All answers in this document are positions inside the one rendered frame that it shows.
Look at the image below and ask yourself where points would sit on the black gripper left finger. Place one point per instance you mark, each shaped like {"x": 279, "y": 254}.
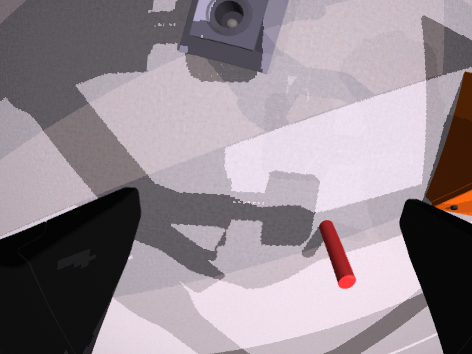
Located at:
{"x": 57, "y": 278}

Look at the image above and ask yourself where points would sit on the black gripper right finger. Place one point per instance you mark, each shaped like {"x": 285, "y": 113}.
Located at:
{"x": 440, "y": 247}

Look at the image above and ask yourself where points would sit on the red peg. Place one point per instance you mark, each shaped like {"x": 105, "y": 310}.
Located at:
{"x": 336, "y": 252}

